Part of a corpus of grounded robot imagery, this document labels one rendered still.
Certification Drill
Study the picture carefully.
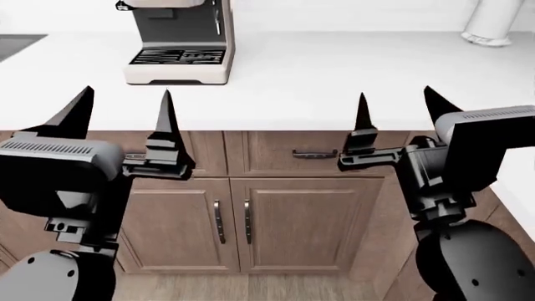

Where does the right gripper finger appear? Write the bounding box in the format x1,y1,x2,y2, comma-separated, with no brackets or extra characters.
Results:
422,84,465,140
341,91,380,156

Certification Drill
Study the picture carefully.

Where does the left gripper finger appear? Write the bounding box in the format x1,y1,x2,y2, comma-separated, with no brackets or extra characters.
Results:
144,88,196,168
23,84,95,140

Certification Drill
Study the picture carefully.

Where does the brown wooden cabinet door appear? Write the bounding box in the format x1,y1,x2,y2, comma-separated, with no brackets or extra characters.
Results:
116,176,242,274
229,176,386,274

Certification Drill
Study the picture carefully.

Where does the beige and black coffee machine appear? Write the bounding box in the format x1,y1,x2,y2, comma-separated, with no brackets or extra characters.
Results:
115,0,237,86

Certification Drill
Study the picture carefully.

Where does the brown wooden drawer front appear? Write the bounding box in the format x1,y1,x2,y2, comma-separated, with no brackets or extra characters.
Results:
222,130,414,176
0,130,229,177

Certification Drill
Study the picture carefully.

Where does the black drip tray grate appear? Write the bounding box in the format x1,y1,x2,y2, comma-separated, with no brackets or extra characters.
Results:
128,48,226,66

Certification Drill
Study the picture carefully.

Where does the grey countertop sink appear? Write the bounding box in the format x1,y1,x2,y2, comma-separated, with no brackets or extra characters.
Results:
0,33,49,63

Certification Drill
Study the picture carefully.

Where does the silver steam wand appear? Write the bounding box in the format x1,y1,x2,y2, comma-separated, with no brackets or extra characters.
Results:
212,0,222,36

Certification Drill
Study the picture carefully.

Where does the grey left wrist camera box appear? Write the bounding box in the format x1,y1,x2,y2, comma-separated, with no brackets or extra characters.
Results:
0,130,125,182

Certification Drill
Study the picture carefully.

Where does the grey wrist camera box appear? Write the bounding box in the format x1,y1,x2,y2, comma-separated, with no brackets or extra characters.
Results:
433,105,535,193
0,130,125,182

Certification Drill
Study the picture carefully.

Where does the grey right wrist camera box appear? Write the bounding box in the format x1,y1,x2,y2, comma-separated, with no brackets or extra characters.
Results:
433,105,535,193

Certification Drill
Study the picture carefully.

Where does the dark metal door handle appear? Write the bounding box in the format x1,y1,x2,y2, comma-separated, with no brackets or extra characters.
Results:
213,199,227,246
242,198,253,246

